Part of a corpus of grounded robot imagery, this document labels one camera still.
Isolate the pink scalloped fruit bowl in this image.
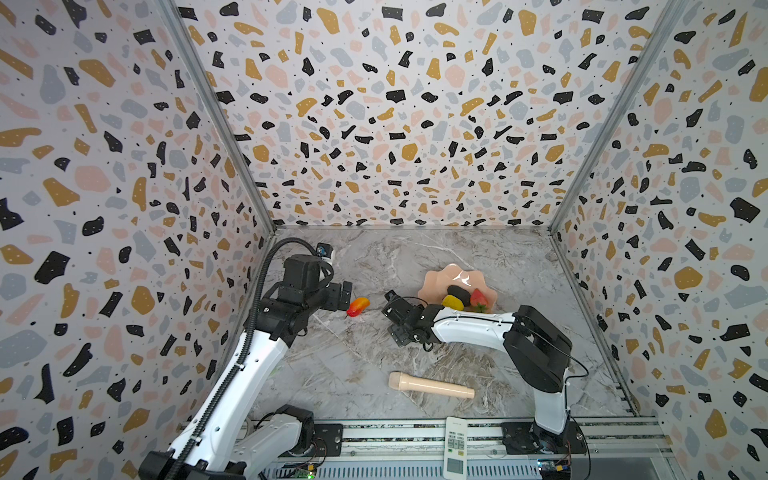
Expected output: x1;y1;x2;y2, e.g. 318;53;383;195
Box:
417;264;498;313

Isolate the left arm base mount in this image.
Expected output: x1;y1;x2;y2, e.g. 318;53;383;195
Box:
279;422;344;459

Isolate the white remote control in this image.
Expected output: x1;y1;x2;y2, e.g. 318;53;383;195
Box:
442;417;468;480

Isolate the red yellow fake mango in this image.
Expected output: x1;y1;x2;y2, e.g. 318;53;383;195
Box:
441;295;465;311

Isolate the red orange fake mango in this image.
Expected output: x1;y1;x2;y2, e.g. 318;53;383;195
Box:
346;297;370;317

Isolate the black corrugated cable conduit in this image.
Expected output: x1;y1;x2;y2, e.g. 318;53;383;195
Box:
167;237;319;480

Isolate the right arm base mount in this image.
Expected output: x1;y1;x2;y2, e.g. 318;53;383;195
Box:
501;419;588;456

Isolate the dark fake avocado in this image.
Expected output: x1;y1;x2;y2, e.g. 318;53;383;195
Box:
447;285;472;308

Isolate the aluminium front rail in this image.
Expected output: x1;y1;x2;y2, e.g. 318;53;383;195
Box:
241;417;685;479

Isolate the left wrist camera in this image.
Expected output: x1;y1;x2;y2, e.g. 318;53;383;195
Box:
315;242;335;265

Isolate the red fake strawberry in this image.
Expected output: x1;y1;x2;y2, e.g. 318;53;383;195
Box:
470;289;489;313

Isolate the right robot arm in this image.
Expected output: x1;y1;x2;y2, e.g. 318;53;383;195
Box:
382;290;572;436

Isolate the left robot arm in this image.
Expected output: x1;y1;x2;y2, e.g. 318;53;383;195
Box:
139;243;352;479

